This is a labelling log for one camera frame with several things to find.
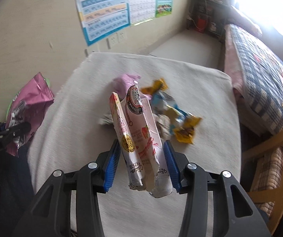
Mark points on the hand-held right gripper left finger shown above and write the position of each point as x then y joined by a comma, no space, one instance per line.
111,165

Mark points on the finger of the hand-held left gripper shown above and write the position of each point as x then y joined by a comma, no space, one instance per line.
20,128

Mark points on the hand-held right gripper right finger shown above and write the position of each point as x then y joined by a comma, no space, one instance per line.
171,167

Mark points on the large pink snack bag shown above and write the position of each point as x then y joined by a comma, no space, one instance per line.
30,103

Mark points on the pink white strawberry snack bag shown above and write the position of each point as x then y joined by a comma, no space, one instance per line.
141,138

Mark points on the red bin green rim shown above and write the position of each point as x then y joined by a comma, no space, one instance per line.
47,81

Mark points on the white printed wrapper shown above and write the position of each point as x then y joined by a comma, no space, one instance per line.
164,126

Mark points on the silver wrapper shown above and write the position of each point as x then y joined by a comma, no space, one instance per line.
105,121

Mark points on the person's leg in jeans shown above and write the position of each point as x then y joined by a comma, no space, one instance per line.
13,190

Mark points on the blue white wrapper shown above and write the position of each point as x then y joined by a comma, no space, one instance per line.
167,103

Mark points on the white table cloth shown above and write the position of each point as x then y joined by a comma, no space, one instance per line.
82,103

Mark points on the yellow foil wrapper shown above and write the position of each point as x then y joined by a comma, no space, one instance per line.
155,86

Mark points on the small crumpled pink wrapper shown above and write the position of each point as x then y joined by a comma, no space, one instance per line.
124,82

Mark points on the wooden chair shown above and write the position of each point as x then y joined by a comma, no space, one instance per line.
277,148

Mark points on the bed with plaid blanket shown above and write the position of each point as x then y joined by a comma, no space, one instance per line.
262,74

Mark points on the dark metal shelf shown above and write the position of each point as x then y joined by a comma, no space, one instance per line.
206,14

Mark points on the pink pillow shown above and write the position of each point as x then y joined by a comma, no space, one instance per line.
246,21

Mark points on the white wall socket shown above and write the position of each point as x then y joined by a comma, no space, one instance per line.
122,36
112,40

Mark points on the blue letter wall poster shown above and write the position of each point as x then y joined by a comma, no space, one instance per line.
102,12

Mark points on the white chart wall poster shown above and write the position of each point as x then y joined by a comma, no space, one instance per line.
141,2

